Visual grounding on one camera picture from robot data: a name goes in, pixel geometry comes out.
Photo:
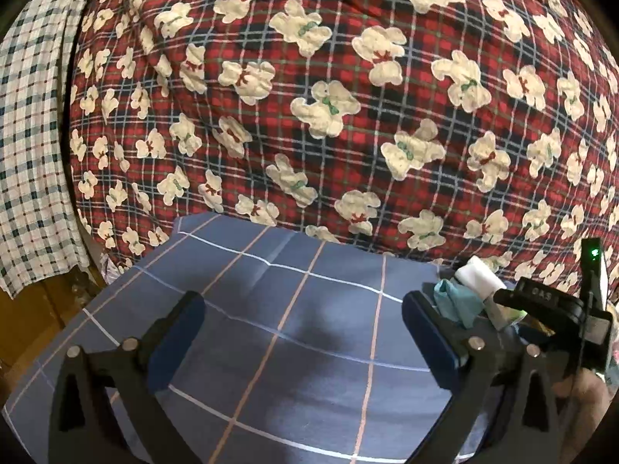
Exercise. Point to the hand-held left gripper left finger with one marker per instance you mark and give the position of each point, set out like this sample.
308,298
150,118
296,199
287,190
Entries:
184,321

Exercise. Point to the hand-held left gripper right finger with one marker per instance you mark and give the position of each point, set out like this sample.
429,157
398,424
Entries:
430,343

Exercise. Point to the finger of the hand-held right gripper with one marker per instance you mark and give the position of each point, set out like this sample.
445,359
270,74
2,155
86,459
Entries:
537,296

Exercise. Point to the teal soft packet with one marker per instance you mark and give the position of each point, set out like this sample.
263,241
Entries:
457,302

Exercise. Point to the white sponge block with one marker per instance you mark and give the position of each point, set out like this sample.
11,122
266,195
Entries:
476,273

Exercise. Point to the person's right hand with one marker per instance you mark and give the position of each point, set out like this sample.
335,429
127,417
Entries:
580,396

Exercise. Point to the blue plaid bed sheet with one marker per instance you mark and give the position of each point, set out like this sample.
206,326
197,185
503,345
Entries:
290,299

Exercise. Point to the white green checked cloth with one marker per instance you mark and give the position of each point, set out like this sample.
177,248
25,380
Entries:
29,154

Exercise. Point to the red plaid bear-print blanket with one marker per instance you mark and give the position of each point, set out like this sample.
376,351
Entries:
338,106

